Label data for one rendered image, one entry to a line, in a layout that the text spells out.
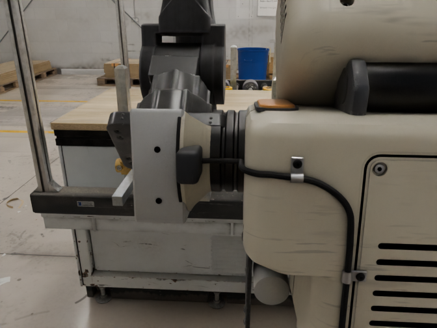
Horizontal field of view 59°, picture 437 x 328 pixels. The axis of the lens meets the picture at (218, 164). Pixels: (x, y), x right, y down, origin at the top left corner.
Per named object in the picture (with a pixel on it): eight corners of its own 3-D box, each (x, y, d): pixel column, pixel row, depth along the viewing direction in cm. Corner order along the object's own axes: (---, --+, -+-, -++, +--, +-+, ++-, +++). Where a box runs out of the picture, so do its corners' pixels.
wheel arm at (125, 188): (123, 208, 111) (122, 195, 110) (112, 208, 112) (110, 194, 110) (156, 155, 152) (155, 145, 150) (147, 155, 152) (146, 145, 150)
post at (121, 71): (136, 202, 139) (124, 66, 122) (127, 202, 140) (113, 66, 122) (138, 198, 143) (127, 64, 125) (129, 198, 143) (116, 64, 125)
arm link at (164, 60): (145, 85, 42) (194, 86, 42) (158, 23, 48) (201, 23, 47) (159, 134, 50) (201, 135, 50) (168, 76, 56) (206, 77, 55)
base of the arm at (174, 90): (103, 123, 38) (227, 125, 37) (119, 63, 42) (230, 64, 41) (125, 169, 45) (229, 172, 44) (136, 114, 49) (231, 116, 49)
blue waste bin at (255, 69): (270, 93, 655) (272, 48, 628) (235, 92, 658) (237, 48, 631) (268, 86, 709) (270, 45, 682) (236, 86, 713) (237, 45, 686)
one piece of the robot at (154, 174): (185, 226, 37) (183, 109, 35) (134, 224, 38) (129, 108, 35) (197, 194, 47) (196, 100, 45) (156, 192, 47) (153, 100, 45)
